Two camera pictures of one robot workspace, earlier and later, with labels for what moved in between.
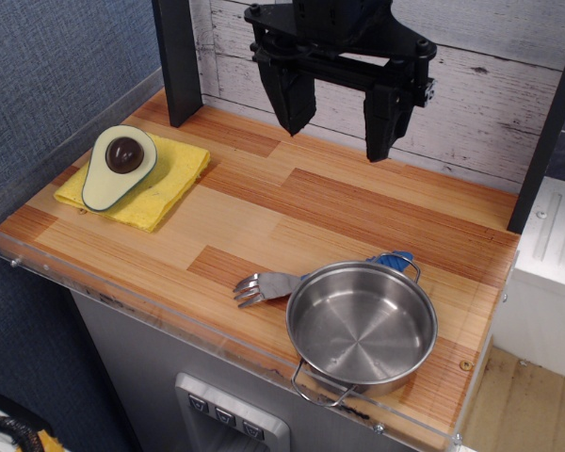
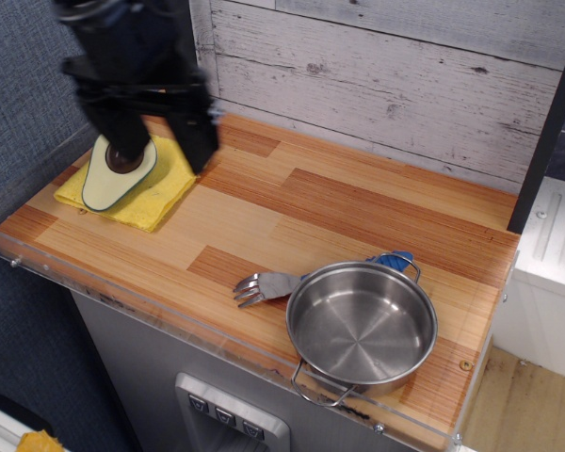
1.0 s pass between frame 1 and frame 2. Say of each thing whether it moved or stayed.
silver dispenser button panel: stayed
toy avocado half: stayed
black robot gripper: moved
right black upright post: stayed
